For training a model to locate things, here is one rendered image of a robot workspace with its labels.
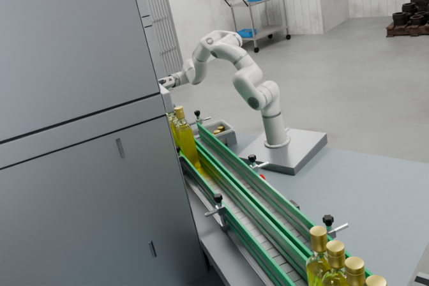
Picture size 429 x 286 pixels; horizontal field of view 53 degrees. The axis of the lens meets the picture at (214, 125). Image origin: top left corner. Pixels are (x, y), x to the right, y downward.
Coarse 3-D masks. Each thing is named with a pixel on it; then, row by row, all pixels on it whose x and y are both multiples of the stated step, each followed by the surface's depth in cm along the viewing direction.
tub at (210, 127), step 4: (220, 120) 237; (208, 124) 236; (212, 124) 236; (216, 124) 237; (220, 124) 238; (224, 124) 234; (228, 124) 230; (196, 128) 234; (208, 128) 236; (212, 128) 237; (216, 128) 238; (224, 128) 236; (228, 128) 230; (232, 128) 224; (196, 132) 234; (212, 132) 237; (224, 132) 222; (228, 132) 224; (216, 136) 221
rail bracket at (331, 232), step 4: (324, 216) 117; (328, 216) 116; (332, 216) 116; (324, 220) 116; (328, 220) 115; (332, 220) 116; (328, 224) 116; (344, 224) 120; (328, 228) 117; (332, 228) 118; (336, 228) 119; (340, 228) 119; (344, 228) 119; (328, 232) 117; (332, 232) 117; (332, 236) 117
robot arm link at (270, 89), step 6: (264, 84) 195; (270, 84) 196; (276, 84) 198; (264, 90) 192; (270, 90) 194; (276, 90) 196; (270, 96) 193; (276, 96) 197; (270, 102) 196; (276, 102) 198; (264, 108) 200; (270, 108) 199; (276, 108) 198; (264, 114) 200; (270, 114) 199; (276, 114) 199
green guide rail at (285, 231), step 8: (200, 144) 185; (208, 152) 176; (216, 160) 168; (224, 168) 162; (232, 176) 155; (240, 184) 149; (248, 192) 143; (256, 200) 138; (264, 208) 133; (272, 216) 129; (280, 224) 125; (288, 232) 121; (296, 240) 117; (304, 248) 114
